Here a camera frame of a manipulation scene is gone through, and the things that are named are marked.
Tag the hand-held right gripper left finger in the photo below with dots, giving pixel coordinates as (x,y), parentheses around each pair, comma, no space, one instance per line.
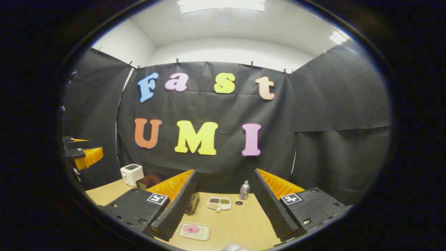
(177,205)

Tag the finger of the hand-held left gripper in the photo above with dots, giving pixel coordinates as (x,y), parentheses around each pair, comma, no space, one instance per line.
(78,144)
(89,157)

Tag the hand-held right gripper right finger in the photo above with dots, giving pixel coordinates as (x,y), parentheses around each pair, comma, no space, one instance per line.
(270,202)

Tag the pink ham slice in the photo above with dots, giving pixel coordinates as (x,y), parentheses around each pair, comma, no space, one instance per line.
(191,229)

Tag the black electric oven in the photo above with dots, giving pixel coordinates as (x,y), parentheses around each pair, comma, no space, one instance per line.
(150,180)

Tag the cream square plate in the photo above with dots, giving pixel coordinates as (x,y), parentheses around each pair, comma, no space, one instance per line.
(202,234)

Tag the silver bottle with colourful label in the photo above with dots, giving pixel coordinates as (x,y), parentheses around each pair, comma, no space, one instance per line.
(244,191)

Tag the white divided snack dish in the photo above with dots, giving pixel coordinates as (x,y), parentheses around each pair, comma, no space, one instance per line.
(218,204)

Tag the white toaster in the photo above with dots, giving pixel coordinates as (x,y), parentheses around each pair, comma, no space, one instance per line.
(131,174)

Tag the black backdrop cloth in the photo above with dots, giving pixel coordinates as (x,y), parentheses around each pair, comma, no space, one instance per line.
(209,104)

